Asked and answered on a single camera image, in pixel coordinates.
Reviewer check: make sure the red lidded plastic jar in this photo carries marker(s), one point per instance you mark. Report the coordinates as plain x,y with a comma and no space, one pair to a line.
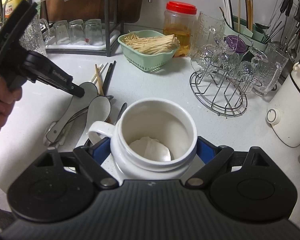
179,20

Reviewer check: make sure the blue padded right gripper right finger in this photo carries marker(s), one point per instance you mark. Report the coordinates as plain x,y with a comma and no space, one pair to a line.
206,151

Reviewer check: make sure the white electric cooker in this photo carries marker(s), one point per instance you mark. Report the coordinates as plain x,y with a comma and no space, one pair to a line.
283,111

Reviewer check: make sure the green utensil holder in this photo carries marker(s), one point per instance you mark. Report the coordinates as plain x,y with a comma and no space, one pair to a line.
245,28

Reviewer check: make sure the white ceramic soup spoon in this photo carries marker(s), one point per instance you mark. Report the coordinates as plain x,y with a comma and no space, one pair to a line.
98,110
76,105

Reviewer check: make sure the textured glass mug right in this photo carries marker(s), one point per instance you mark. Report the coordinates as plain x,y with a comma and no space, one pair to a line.
269,72

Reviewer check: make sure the wire glass drying rack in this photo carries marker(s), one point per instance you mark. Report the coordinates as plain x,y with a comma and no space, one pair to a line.
226,79

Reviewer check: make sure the purple lid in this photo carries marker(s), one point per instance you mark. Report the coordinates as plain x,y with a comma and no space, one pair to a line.
236,43

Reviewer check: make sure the small upturned drinking glass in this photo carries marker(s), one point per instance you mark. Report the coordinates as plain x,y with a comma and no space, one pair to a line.
61,32

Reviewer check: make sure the bundle of dried noodles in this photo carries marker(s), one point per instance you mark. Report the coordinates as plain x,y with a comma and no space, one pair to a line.
152,45

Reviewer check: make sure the textured glass pitcher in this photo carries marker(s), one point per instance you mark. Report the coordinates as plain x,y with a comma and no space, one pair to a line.
205,29

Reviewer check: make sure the tall textured glass mug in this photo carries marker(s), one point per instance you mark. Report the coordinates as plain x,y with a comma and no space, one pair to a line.
33,39

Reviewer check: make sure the green plastic basket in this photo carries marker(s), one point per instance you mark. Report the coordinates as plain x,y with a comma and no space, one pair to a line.
146,63

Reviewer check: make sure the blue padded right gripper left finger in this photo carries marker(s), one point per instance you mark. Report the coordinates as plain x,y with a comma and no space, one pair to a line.
101,150

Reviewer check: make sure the black dish rack frame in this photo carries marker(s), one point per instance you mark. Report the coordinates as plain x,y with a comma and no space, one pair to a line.
110,34

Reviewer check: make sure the wooden chopstick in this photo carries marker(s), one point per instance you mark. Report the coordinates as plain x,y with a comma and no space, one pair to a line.
99,82

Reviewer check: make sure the person's left hand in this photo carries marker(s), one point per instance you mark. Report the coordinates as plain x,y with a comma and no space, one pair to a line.
7,101

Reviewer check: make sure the white ceramic jar with handle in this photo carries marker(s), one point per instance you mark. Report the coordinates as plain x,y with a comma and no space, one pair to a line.
155,139

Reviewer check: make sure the hanging utensil set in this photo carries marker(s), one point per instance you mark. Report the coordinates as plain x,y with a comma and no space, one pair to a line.
283,29

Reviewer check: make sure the wooden cutting board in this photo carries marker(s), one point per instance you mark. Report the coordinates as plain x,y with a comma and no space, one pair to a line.
127,11

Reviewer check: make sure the copper coloured small spoon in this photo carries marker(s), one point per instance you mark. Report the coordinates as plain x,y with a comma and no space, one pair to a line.
122,109

